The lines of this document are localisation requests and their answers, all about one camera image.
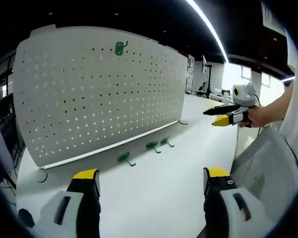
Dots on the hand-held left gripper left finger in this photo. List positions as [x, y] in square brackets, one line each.
[87, 205]

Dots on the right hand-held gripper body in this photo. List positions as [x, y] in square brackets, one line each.
[244, 95]

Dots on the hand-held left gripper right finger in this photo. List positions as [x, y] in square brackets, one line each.
[216, 205]

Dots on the green hook assembly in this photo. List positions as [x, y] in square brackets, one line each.
[123, 157]
[119, 49]
[152, 144]
[164, 141]

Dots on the white perforated mounting plate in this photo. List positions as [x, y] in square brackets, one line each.
[89, 99]

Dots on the person's right hand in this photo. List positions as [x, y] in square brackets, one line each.
[255, 117]

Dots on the monitor on black stand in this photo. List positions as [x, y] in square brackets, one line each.
[208, 79]

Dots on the person's white shirt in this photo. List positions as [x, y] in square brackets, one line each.
[296, 111]

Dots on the grey mesh office chair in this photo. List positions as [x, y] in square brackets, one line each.
[268, 161]

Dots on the black computer mouse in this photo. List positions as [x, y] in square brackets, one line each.
[26, 218]

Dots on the ceiling light strip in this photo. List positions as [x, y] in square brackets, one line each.
[209, 28]

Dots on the ceiling air conditioner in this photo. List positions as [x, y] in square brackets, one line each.
[272, 16]

